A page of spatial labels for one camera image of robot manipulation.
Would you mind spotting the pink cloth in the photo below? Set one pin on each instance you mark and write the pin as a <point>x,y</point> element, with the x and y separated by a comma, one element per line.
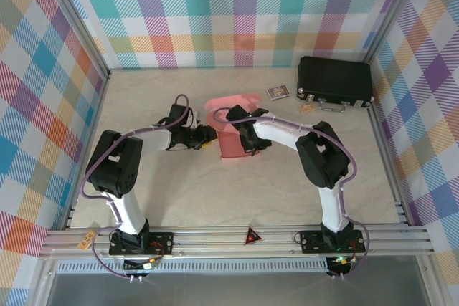
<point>229,144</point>

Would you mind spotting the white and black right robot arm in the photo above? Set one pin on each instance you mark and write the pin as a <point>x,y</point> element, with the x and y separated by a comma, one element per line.
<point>331,205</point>

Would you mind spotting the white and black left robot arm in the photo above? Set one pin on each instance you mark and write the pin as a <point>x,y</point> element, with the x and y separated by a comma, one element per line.
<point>129,213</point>

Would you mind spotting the small printed card box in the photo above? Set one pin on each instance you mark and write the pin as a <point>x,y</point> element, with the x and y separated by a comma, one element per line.
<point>278,92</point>

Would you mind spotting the wide grooved aluminium beam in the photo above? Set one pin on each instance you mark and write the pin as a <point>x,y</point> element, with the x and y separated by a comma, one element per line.
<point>215,238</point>

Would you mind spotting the red triangle sign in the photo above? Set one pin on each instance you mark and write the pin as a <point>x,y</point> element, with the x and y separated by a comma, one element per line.
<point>252,237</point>

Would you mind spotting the black carrying case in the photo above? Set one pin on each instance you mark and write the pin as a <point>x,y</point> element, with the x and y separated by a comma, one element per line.
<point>333,76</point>

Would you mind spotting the black controller board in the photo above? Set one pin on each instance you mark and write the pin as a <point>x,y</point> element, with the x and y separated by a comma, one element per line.
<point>138,266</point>
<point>339,264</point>

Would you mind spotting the wooden tag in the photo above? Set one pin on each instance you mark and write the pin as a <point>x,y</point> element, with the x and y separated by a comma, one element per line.
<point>86,240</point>

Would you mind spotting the grey metal panel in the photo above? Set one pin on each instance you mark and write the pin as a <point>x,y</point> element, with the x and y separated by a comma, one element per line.
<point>233,291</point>

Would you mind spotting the slim aluminium floor rail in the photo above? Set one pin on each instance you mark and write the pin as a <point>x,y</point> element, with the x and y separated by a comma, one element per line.
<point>387,141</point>
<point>95,123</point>

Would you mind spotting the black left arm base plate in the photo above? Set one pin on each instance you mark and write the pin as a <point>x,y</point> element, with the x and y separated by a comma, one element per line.
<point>165,243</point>

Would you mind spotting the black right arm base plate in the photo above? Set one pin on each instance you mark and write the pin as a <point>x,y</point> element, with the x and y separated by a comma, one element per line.
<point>312,241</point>

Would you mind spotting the aluminium frame post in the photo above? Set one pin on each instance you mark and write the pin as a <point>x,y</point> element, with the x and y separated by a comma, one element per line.
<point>394,12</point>
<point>79,19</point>

